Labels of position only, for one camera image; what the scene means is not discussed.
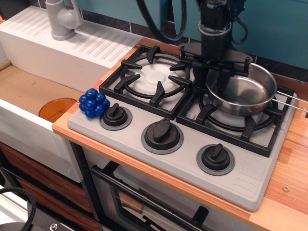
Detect black right burner grate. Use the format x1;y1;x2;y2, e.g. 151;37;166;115
176;83;294;157

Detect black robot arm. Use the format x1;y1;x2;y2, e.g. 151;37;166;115
179;0;253;93

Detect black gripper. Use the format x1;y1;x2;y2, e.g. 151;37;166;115
179;42;253;95

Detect blue toy blueberry cluster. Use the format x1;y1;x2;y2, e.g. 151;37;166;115
78;88;110;118

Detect oven door with handle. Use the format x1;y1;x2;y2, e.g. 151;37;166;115
90;161;253;231

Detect black left stove knob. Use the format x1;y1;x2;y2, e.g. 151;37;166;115
99;103;132;131

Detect black braided cable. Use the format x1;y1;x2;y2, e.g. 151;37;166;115
0;186;37;231

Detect black stove knob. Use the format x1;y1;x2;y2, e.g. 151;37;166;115
197;143;235;176
141;118;184;155
99;103;132;131

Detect wooden drawer fronts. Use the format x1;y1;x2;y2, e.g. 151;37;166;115
0;143;102;231

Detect black middle stove knob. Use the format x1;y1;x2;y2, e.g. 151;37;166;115
141;118;184;155

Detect black right stove knob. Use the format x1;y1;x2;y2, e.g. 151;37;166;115
197;143;235;176

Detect grey toy stove top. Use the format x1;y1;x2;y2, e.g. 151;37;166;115
66;45;299;212

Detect stainless steel pan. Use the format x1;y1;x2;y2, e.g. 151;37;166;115
206;64;308;116

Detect black left burner grate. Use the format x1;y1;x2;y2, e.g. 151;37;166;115
99;45;195;120

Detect white toy sink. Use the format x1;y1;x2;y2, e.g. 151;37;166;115
0;6;141;182

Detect black burner grate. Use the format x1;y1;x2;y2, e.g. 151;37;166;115
176;83;294;157
99;45;195;120

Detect grey toy faucet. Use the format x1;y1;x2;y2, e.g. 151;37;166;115
45;0;83;41

